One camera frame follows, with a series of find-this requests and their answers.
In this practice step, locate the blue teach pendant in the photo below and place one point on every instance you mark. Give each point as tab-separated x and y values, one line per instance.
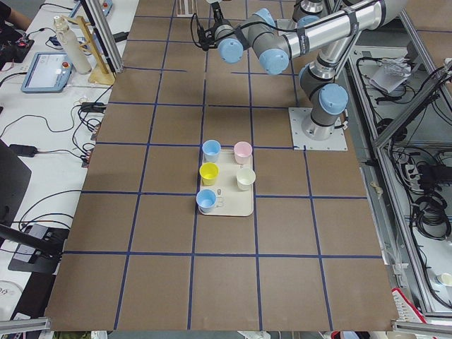
49	72

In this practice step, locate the yellow plastic cup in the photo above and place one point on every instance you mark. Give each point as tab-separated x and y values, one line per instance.
209	173

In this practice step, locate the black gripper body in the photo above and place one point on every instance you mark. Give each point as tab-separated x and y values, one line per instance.
207	37

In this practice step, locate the pale green plastic cup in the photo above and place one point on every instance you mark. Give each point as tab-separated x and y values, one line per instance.
245	178

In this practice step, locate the aluminium frame post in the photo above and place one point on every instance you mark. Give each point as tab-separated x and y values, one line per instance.
104	35

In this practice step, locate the white water bottle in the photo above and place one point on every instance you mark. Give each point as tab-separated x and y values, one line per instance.
71	46

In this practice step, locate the crumpled paper sheets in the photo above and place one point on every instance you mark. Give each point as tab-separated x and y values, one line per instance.
391	74

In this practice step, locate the wooden stand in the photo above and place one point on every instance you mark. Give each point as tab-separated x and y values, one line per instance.
101	73

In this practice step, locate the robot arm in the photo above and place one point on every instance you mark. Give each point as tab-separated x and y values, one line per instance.
331	36
307	11

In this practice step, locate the light blue inner cup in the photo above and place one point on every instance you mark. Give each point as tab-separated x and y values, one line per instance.
211	150

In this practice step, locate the light blue corner cup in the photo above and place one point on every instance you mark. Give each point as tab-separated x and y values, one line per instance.
206	200

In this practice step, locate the black power adapter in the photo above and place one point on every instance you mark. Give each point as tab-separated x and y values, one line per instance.
24	150

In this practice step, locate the cream plastic tray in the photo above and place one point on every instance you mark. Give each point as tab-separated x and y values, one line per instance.
231	201

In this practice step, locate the pink plastic cup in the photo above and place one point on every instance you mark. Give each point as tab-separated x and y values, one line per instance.
242	152

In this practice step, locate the black monitor stand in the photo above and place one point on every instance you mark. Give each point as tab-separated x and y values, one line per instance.
39	247

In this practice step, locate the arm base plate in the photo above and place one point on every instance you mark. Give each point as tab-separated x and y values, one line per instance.
308	136

